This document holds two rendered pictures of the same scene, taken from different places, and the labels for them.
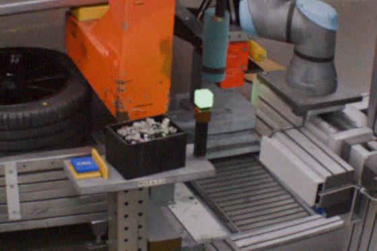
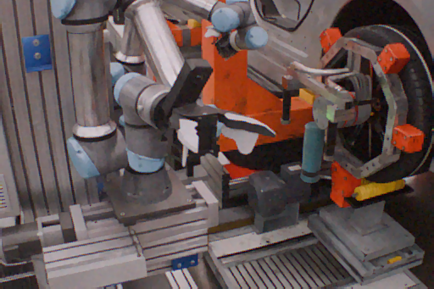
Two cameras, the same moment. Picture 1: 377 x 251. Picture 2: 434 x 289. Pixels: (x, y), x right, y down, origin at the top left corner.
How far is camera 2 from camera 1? 3.21 m
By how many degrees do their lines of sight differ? 84
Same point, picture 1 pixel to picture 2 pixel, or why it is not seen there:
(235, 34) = (343, 161)
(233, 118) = (352, 236)
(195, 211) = (248, 243)
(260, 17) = not seen: hidden behind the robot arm
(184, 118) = (265, 181)
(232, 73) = (336, 191)
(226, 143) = (335, 247)
